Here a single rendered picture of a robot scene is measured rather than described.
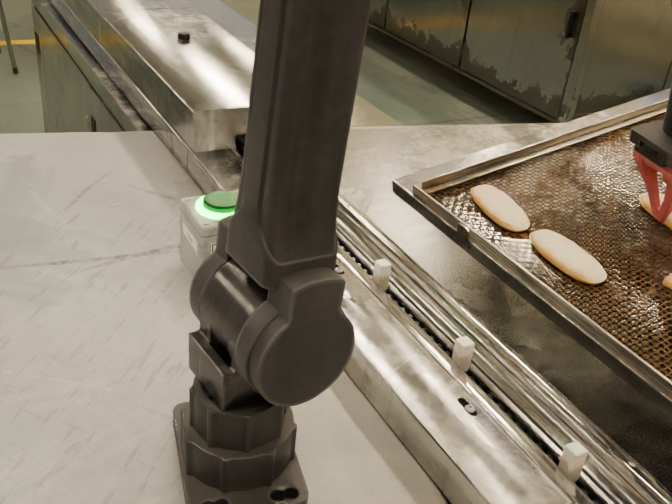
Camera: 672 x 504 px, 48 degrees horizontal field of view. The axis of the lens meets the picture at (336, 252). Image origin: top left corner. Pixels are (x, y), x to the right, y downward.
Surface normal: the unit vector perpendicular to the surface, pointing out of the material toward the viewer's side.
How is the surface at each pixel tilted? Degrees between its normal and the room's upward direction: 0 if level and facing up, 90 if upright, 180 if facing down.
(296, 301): 90
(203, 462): 90
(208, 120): 90
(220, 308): 68
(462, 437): 0
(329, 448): 0
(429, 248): 0
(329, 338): 90
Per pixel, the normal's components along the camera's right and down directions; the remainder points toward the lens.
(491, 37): -0.88, 0.17
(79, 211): 0.09, -0.86
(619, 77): 0.47, 0.48
